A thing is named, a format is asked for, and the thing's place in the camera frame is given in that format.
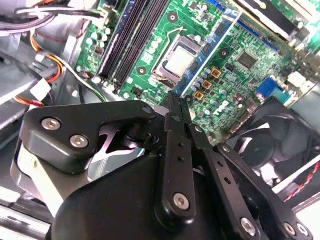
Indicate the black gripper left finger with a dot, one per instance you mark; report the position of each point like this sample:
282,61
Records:
62,122

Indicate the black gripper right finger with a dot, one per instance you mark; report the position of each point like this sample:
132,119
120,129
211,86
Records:
222,172

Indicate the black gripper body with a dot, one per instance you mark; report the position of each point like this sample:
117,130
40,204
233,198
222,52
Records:
112,212

